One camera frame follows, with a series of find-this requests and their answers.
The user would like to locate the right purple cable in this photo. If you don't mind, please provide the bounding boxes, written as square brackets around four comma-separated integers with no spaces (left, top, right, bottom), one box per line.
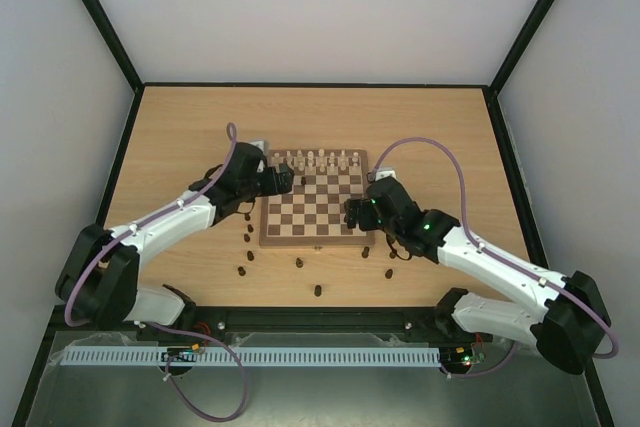
[369,136,618,380]

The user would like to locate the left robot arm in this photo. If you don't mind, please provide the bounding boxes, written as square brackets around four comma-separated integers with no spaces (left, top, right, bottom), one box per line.
[55,141,294,330]

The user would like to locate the purple cable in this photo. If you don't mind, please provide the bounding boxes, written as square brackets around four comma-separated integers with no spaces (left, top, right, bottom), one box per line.
[64,122,249,421]
[369,136,618,380]

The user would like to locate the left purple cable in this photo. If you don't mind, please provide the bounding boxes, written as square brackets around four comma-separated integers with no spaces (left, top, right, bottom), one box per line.
[64,122,249,421]

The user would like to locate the black enclosure frame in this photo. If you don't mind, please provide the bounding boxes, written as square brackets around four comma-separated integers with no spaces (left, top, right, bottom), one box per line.
[0,0,640,427]

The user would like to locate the light blue cable duct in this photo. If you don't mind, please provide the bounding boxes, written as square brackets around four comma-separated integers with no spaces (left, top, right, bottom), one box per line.
[60,346,441,368]

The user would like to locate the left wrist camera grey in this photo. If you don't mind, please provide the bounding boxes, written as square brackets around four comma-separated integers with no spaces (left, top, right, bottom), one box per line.
[250,139,269,152]

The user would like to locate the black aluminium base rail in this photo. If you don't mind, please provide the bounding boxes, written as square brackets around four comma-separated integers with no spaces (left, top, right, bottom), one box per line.
[49,304,501,343]

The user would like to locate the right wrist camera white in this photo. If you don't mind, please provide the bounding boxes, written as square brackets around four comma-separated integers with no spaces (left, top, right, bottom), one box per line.
[368,167,396,182]

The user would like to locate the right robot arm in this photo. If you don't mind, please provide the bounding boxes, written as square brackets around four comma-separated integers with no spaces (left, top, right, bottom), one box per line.
[344,176,611,375]

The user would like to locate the wooden chess board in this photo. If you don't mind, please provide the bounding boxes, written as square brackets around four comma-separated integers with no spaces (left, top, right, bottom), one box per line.
[259,148,375,248]

